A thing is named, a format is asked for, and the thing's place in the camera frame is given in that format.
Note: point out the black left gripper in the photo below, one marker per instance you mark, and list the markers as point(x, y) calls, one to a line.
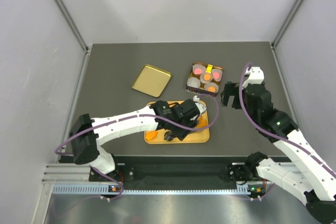
point(180, 134)

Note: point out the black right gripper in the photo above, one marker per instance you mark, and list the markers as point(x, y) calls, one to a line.
point(230, 89)

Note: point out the tan flower cookie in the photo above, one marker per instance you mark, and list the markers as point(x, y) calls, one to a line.
point(211, 89)

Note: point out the tan scalloped cookie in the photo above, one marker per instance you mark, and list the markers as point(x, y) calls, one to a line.
point(207, 77)

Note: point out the square cookie tin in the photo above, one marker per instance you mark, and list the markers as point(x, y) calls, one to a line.
point(201, 90)

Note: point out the pink cookie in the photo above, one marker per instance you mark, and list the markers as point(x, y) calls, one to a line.
point(216, 76)
point(198, 71)

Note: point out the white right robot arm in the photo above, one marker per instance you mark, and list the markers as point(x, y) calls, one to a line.
point(314, 187)

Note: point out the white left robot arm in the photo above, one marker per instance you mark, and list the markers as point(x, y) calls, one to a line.
point(89, 134)

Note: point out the white paper cup bottom-right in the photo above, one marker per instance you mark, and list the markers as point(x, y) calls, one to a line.
point(211, 84)

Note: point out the black sandwich cookie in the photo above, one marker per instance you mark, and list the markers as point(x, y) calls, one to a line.
point(168, 137)

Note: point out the white paper cup top-right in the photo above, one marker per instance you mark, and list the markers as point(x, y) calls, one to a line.
point(217, 70)

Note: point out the yellow serving tray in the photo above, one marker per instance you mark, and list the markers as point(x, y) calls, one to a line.
point(193, 138)

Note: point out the white paper cup bottom-left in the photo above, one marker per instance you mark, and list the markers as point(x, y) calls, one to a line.
point(193, 82)

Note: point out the white paper cup centre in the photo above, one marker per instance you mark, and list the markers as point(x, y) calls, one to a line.
point(202, 80)

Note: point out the gold tin lid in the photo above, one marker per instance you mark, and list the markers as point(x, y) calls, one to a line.
point(151, 81)

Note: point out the white paper cup top-left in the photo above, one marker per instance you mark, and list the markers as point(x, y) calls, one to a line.
point(199, 66)

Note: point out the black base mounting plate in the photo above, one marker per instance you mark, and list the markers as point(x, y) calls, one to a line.
point(181, 172)

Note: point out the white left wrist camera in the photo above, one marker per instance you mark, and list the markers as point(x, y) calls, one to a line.
point(201, 107)

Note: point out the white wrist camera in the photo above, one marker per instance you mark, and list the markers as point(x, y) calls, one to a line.
point(254, 75)
point(201, 107)

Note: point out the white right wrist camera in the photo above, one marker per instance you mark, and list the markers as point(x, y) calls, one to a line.
point(254, 75)

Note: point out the slotted cable duct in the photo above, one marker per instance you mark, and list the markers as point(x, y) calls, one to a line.
point(105, 189)

